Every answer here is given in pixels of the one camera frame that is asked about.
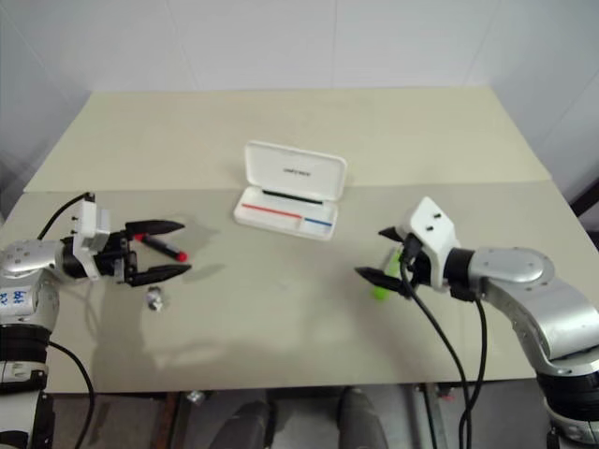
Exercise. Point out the dark rounded shape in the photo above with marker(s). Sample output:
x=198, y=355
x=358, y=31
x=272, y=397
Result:
x=360, y=421
x=248, y=425

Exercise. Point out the white rectangular case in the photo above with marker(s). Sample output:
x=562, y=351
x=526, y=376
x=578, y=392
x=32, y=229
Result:
x=295, y=175

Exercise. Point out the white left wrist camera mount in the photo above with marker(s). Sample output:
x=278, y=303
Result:
x=89, y=224

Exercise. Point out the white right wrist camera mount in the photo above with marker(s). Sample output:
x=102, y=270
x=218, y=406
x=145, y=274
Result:
x=430, y=220

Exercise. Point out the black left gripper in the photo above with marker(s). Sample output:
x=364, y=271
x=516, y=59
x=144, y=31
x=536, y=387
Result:
x=112, y=257

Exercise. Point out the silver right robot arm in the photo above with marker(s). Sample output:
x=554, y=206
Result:
x=515, y=271

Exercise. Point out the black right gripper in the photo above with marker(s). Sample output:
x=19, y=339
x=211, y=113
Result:
x=421, y=273

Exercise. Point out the small silver metal fitting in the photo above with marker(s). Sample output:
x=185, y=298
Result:
x=196, y=397

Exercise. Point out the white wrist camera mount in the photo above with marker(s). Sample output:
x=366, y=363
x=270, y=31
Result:
x=430, y=220
x=89, y=224

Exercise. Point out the green highlighter pen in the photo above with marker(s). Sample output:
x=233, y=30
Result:
x=381, y=290

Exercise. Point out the small silver object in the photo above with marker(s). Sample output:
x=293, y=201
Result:
x=155, y=299

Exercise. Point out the black marker with red caps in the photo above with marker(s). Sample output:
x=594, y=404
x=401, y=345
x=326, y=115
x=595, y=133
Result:
x=164, y=247

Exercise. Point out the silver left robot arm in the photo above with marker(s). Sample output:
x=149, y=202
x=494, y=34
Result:
x=28, y=255

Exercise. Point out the black metal stand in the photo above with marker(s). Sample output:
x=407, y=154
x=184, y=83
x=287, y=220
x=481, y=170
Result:
x=587, y=196

